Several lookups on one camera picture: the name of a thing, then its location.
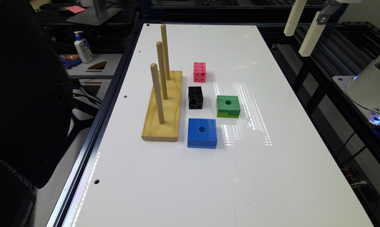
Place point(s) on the blue orange tool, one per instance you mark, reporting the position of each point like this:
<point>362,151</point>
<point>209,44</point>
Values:
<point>71,61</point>

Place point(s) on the grey metal gripper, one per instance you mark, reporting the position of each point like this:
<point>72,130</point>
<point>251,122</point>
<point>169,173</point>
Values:
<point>321,18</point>

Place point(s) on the black cube block cluster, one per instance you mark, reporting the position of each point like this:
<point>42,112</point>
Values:
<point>195,97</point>

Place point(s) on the front wooden peg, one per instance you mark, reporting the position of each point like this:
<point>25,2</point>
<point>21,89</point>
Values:
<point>157,92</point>

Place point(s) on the wooden peg board base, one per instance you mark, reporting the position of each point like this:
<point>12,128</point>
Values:
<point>168,131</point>

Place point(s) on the pink sticky note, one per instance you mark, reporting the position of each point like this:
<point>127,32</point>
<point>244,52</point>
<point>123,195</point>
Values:
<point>75,9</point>

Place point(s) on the blue block with hole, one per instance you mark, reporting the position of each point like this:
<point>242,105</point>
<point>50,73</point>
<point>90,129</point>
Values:
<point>202,133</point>

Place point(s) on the wooden peg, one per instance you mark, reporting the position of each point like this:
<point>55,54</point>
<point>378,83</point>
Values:
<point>165,51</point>
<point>163,84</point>
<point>157,92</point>

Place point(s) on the middle wooden peg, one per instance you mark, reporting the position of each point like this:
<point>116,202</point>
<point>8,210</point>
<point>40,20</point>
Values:
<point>163,84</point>

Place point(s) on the monitor stand base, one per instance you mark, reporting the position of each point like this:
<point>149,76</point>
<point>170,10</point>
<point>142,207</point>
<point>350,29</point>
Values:
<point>95,15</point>

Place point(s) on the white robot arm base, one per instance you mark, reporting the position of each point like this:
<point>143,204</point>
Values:
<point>364,90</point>

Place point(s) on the pink cube block cluster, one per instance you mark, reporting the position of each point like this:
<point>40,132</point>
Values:
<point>199,72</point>

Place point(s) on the back wooden peg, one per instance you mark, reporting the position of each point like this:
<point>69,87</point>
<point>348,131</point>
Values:
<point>165,51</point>

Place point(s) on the white lotion pump bottle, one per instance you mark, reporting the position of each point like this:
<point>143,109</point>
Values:
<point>83,48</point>

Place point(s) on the black office chair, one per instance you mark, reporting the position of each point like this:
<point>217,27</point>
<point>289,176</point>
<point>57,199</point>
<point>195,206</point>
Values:
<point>36,103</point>

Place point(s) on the green block with hole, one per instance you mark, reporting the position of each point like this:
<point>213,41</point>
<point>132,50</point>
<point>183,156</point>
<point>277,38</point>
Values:
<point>228,106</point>

